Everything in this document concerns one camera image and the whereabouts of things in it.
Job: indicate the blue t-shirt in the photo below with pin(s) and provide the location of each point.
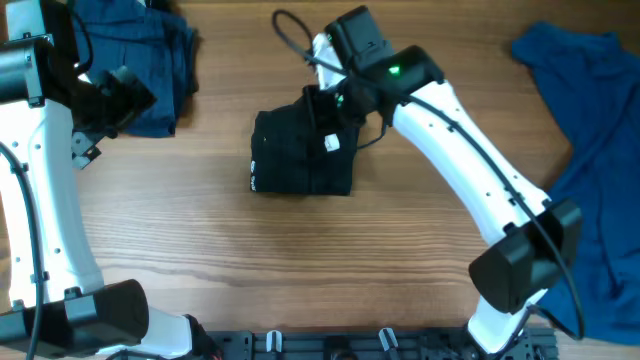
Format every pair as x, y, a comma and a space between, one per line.
590, 83

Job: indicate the black t-shirt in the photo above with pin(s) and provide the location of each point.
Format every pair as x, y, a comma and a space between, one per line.
290, 155

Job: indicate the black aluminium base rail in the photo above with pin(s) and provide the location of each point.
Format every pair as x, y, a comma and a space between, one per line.
451, 343

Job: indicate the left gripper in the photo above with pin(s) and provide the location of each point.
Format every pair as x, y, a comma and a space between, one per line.
118, 93

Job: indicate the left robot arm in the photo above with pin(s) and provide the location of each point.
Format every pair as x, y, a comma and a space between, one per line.
51, 119

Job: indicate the folded dark blue shirt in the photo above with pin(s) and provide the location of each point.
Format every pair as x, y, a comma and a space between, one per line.
158, 46

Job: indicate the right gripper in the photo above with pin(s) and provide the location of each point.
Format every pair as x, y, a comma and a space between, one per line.
326, 107

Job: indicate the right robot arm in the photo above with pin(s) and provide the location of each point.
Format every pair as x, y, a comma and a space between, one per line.
531, 240

